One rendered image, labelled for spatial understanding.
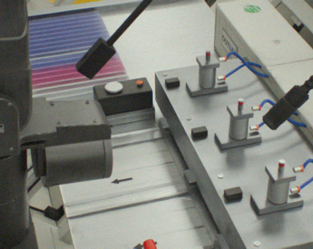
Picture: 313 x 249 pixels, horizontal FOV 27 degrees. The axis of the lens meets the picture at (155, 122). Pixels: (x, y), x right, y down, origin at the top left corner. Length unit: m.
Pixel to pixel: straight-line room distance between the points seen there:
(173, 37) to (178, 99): 0.27
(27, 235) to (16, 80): 0.18
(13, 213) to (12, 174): 0.04
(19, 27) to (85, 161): 0.14
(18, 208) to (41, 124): 0.08
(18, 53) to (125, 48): 0.60
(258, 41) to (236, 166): 0.25
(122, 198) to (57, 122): 0.27
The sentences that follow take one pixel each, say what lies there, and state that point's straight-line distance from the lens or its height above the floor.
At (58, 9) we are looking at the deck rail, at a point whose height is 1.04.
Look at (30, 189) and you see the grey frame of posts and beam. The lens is 1.42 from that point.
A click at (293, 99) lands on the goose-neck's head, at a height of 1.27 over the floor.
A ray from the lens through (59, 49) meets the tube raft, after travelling 1.06.
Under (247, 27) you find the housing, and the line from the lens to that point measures 0.97.
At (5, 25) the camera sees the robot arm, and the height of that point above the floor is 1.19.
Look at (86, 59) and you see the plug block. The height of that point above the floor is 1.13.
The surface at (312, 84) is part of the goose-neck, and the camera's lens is 0.61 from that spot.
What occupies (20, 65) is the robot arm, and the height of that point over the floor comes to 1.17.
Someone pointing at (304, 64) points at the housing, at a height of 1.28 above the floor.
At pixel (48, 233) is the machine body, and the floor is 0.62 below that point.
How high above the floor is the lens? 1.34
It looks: 16 degrees down
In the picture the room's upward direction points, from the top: 44 degrees clockwise
